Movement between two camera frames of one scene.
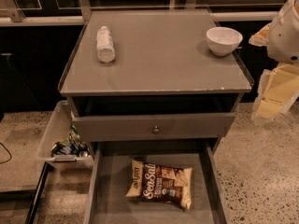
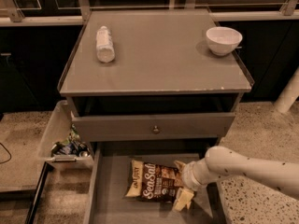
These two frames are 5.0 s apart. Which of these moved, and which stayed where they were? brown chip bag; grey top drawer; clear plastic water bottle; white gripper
Moved: white gripper
Stayed: brown chip bag; clear plastic water bottle; grey top drawer
